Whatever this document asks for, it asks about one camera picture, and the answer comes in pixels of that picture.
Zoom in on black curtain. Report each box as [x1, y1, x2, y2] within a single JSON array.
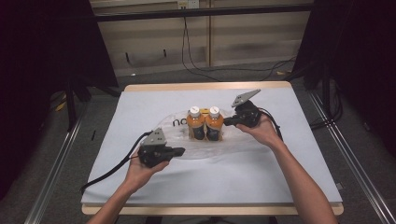
[[292, 0, 396, 157], [0, 0, 120, 200]]

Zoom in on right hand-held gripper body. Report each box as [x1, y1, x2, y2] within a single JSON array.
[[231, 89, 263, 129]]

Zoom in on clear printed plastic bag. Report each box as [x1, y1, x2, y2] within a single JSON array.
[[158, 107, 269, 161]]

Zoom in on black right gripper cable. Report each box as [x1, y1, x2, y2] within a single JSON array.
[[257, 106, 284, 142]]

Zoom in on orange bottle with white cap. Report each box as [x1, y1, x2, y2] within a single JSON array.
[[186, 105, 206, 142], [205, 105, 225, 142]]

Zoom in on metal floor rail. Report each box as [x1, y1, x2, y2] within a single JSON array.
[[23, 115, 87, 224], [306, 91, 396, 224]]

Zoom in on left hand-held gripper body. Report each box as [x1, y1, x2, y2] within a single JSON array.
[[137, 127, 176, 169]]

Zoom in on black horizontal bar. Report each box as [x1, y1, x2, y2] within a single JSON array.
[[92, 3, 316, 22]]

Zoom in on black hanging cable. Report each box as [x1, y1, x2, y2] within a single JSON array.
[[180, 17, 222, 82], [185, 17, 298, 81]]

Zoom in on wooden table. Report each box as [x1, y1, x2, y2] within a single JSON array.
[[81, 80, 345, 217]]

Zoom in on black floor cables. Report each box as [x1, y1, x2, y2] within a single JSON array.
[[309, 80, 345, 130]]

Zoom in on black stand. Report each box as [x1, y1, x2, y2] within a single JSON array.
[[64, 78, 92, 132], [303, 62, 332, 120]]

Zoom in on pale grey table cloth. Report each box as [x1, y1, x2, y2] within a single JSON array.
[[79, 87, 344, 205]]

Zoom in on person's right hand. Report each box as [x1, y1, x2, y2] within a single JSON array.
[[235, 111, 283, 149]]

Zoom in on white wall outlet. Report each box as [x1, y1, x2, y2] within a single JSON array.
[[177, 0, 200, 9]]

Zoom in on person's left hand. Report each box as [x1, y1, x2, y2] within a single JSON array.
[[124, 148, 171, 194]]

